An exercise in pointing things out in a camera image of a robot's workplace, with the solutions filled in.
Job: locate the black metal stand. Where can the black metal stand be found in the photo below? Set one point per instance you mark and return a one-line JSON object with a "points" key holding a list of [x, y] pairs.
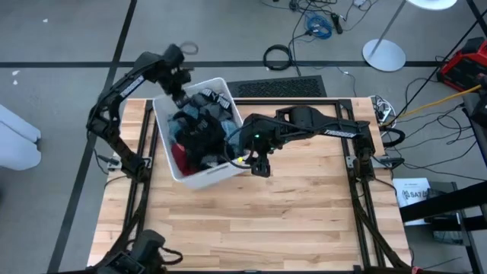
{"points": [[449, 201]]}

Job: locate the red garment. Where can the red garment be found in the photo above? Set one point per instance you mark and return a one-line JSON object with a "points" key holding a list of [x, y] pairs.
{"points": [[179, 154]]}

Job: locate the white printed box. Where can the white printed box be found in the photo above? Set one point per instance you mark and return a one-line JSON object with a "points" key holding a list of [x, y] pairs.
{"points": [[411, 194]]}

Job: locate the dark grey equipment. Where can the dark grey equipment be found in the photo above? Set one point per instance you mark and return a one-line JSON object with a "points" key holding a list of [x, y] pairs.
{"points": [[480, 110]]}

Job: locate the black power adapter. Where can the black power adapter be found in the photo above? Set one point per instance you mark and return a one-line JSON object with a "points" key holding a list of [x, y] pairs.
{"points": [[336, 23]]}

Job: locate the thin black pole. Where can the thin black pole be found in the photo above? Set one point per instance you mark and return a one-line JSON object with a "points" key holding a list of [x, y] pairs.
{"points": [[462, 43]]}

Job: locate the white furniture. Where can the white furniture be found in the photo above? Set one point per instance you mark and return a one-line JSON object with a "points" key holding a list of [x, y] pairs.
{"points": [[19, 144]]}

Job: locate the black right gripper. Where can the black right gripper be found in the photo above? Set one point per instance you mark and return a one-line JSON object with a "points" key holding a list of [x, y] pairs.
{"points": [[260, 163]]}

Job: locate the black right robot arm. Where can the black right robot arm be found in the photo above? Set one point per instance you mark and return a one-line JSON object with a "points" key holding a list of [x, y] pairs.
{"points": [[312, 125]]}

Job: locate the white floor lamp base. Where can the white floor lamp base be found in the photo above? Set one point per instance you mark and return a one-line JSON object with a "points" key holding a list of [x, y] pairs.
{"points": [[384, 55]]}

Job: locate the yellow tag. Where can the yellow tag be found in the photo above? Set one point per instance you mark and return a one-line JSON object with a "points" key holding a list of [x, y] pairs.
{"points": [[240, 160]]}

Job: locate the small red object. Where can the small red object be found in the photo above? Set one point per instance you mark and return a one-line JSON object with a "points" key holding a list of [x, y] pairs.
{"points": [[417, 270]]}

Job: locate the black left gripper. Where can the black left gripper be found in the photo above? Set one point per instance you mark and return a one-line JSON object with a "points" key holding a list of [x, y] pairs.
{"points": [[179, 81]]}

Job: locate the teal striped shirt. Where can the teal striped shirt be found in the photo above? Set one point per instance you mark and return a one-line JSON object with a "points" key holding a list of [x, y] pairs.
{"points": [[233, 133]]}

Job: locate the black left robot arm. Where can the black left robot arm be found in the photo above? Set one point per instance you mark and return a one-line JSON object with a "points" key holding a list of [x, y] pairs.
{"points": [[114, 99]]}

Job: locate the black floor vent grate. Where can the black floor vent grate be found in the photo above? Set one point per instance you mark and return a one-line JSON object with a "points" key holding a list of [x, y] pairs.
{"points": [[277, 87]]}

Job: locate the white plastic bin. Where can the white plastic bin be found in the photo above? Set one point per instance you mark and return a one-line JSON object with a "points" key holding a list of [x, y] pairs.
{"points": [[205, 179]]}

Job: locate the black metal table frame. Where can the black metal table frame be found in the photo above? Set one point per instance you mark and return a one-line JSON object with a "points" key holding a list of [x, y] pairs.
{"points": [[354, 198]]}

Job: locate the black garment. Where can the black garment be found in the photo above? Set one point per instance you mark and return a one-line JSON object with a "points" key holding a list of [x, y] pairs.
{"points": [[201, 137]]}

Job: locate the white power strip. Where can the white power strip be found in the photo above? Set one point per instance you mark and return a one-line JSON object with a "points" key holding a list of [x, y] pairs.
{"points": [[384, 112]]}

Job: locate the red and black case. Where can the red and black case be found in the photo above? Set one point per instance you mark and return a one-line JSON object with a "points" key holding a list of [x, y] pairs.
{"points": [[464, 66]]}

